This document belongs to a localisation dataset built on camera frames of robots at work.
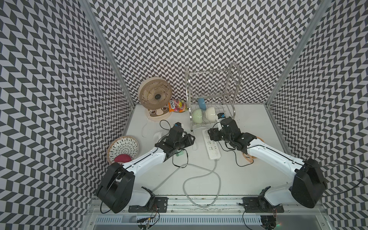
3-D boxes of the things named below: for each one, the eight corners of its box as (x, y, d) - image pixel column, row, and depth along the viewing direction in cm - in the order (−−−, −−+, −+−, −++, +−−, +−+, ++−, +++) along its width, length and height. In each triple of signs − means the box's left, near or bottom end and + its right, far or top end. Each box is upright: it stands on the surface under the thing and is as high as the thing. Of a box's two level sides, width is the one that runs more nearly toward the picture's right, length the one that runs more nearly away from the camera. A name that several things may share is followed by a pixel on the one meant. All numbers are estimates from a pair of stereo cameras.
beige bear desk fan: (148, 121, 110) (136, 89, 85) (153, 100, 125) (144, 67, 100) (169, 122, 110) (163, 89, 85) (172, 100, 125) (167, 67, 100)
